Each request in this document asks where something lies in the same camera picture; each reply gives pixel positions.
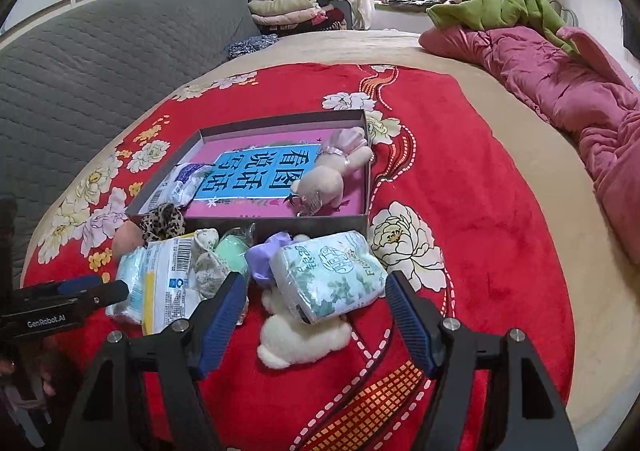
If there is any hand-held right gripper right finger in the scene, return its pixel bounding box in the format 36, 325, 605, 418
384, 271, 581, 451

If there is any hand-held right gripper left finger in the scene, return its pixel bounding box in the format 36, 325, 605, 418
60, 272, 249, 451

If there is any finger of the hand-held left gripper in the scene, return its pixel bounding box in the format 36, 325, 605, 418
77, 280, 131, 314
56, 275, 104, 296

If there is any person's left hand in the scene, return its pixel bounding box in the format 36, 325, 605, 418
0, 356, 58, 399

